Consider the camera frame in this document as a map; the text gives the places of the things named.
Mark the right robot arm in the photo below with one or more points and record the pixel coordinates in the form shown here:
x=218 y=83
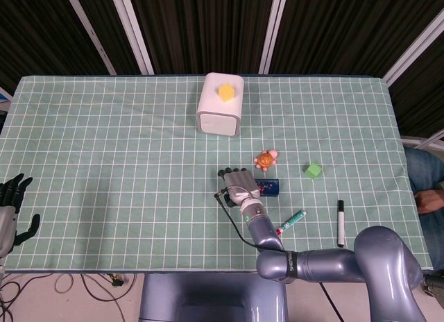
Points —
x=329 y=263

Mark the seated person in jeans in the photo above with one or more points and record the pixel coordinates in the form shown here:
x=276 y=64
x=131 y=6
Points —
x=421 y=166

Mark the white cube cabinet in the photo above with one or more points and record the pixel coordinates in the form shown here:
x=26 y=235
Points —
x=222 y=110

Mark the green foam cube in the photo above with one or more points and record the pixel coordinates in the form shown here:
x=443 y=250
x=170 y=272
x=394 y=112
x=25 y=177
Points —
x=313 y=170

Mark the blue glasses case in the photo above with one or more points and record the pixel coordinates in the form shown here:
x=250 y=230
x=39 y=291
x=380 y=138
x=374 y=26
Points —
x=270 y=187

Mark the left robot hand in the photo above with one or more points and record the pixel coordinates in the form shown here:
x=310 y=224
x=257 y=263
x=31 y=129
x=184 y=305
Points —
x=7 y=221

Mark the green checked tablecloth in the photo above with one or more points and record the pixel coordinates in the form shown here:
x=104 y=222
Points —
x=104 y=145

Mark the orange pink turtle toy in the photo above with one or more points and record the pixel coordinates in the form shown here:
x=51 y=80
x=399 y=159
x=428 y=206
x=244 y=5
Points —
x=265 y=159

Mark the grey blue robot torso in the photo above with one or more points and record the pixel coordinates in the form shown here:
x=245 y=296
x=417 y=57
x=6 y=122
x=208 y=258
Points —
x=211 y=297

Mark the red capped green marker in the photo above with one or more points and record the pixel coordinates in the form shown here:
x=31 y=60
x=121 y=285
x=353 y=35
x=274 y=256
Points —
x=293 y=221

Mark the silver slotted metal rail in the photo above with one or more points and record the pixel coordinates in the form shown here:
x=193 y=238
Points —
x=91 y=32

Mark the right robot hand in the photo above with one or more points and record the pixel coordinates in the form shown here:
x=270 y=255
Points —
x=241 y=186

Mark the black pleated curtain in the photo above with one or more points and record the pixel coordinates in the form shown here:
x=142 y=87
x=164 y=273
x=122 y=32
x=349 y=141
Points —
x=208 y=23

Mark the black capped white marker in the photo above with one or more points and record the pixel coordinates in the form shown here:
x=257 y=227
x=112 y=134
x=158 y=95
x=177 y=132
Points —
x=341 y=225

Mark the yellow hexagonal block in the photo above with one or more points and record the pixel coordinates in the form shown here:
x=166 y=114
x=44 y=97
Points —
x=226 y=93

